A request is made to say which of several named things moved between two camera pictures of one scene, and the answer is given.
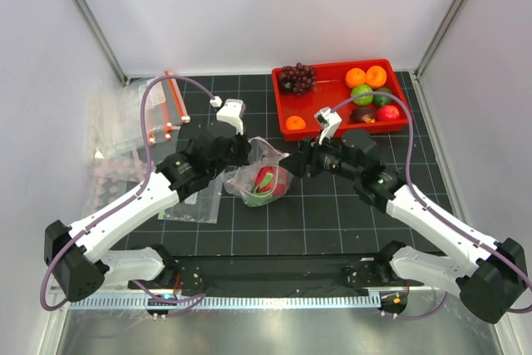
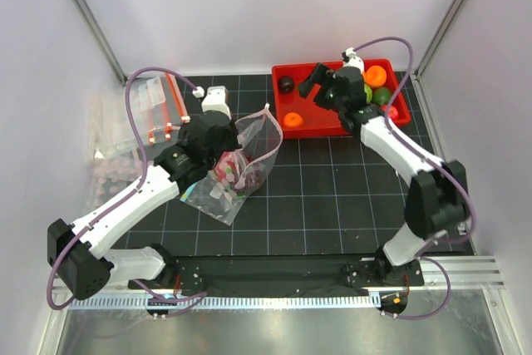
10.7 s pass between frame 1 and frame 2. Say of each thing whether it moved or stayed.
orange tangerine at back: stayed
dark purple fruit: moved
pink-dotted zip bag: moved
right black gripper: moved
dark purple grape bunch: moved
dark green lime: stayed
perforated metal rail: stayed
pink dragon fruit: moved
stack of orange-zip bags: stayed
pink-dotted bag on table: stayed
